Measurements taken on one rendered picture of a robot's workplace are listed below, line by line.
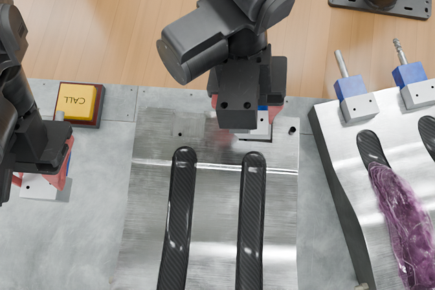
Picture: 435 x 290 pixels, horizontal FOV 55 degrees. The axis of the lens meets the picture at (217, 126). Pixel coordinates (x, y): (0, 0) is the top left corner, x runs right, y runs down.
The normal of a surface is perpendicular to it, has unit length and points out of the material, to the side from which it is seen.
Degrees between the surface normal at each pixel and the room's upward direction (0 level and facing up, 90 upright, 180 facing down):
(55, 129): 28
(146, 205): 3
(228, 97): 23
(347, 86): 0
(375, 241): 8
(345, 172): 19
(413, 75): 0
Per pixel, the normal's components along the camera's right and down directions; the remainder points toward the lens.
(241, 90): -0.14, -0.61
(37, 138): 1.00, 0.07
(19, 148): -0.06, 0.72
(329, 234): 0.00, -0.28
